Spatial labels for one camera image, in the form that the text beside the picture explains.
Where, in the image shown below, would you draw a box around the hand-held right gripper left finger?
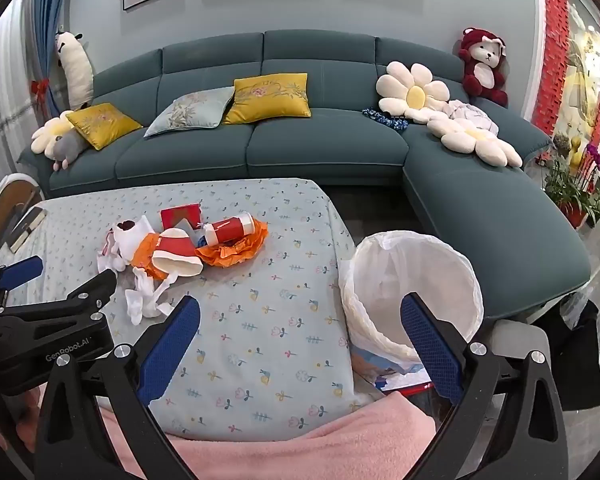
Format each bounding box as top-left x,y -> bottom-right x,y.
32,295 -> 203,480

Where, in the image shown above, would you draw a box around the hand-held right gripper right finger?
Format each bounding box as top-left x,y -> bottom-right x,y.
401,291 -> 571,480

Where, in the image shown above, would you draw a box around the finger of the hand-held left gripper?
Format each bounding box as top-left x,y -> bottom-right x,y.
0,269 -> 118,318
0,255 -> 44,306

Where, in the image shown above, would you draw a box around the white bin with plastic bag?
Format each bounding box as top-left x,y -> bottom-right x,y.
339,230 -> 484,376

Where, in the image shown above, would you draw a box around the orange crepe paper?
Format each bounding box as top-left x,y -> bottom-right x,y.
130,232 -> 168,278
195,220 -> 269,271

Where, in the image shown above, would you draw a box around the crumpled white tissues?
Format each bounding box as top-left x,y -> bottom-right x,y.
96,260 -> 181,326

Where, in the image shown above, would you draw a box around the blue white patterned paper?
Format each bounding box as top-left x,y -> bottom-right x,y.
352,347 -> 433,396

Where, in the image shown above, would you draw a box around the white cloth with red heart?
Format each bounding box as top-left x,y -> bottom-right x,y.
97,215 -> 156,273

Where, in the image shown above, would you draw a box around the round wooden white stool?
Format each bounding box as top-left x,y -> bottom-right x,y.
0,173 -> 43,241

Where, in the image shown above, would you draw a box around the red paper cup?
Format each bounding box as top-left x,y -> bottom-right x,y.
151,228 -> 204,278
202,211 -> 255,247

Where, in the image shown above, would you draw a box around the red flat box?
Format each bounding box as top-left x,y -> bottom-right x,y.
160,203 -> 203,233

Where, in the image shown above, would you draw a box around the grey plush mouse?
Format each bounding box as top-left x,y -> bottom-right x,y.
47,127 -> 88,172

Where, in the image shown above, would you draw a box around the grey plush with flower pillow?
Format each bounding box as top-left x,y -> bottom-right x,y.
31,110 -> 76,155

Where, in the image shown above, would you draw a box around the black bag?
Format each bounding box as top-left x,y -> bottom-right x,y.
535,295 -> 600,411

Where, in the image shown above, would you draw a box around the small yellow embroidered pillow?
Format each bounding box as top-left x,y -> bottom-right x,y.
66,103 -> 144,151

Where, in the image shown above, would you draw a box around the white sheer curtain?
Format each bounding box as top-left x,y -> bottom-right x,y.
0,0 -> 43,161

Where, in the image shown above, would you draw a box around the long white plush toy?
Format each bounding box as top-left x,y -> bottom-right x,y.
55,31 -> 95,112

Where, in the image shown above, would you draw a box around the light blue embroidered pillow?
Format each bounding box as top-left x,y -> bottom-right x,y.
144,86 -> 236,139

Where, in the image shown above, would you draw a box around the green potted plant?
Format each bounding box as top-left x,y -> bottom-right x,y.
544,152 -> 600,228

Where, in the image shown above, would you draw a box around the cream flower cushion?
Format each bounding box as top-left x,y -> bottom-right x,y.
376,61 -> 451,125
426,112 -> 523,168

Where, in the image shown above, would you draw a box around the teal fabric sofa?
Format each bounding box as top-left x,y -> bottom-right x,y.
17,29 -> 592,321

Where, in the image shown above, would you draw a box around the white pink round cushion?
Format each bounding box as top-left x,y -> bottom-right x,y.
442,100 -> 498,133

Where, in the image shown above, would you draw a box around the blue curtain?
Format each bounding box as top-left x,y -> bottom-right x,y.
30,0 -> 73,118

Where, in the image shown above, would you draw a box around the large yellow embroidered pillow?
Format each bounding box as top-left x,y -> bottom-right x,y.
223,73 -> 312,124

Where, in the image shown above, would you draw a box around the red bear plush toy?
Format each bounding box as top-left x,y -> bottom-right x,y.
457,27 -> 509,107

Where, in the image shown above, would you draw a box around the blue beaded string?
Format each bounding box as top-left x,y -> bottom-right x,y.
362,106 -> 411,132

